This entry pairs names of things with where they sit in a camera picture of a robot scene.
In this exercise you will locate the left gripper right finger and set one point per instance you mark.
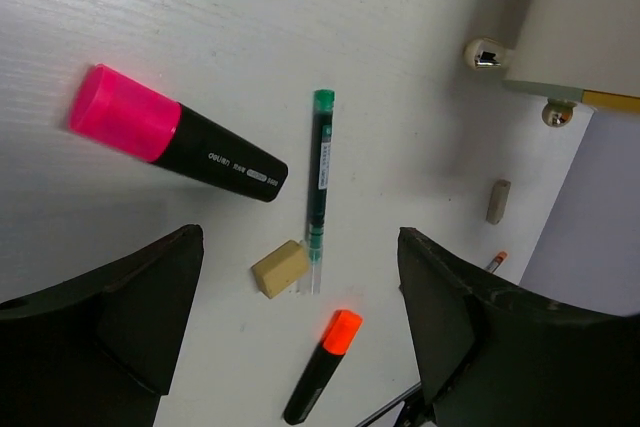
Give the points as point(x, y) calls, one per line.
point(490, 353)

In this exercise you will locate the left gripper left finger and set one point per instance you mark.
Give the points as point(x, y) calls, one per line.
point(101, 349)

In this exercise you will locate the orange highlighter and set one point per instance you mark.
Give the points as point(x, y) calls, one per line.
point(328, 354)

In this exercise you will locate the pink highlighter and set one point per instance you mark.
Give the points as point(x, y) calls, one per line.
point(122, 114)

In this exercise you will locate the red ink pen refill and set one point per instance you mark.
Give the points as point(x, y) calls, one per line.
point(496, 262)

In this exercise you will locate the grey eraser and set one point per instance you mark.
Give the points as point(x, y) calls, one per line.
point(498, 201)

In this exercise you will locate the tan eraser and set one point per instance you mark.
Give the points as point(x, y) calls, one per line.
point(280, 269)

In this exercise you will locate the grey-green bottom drawer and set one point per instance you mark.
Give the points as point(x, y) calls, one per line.
point(551, 91)

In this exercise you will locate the yellow middle drawer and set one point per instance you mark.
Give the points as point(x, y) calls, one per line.
point(611, 101)

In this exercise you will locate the green ink pen refill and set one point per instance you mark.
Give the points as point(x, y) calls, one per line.
point(322, 129)

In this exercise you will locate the round beige drawer organizer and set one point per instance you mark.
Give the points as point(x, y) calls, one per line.
point(588, 44)

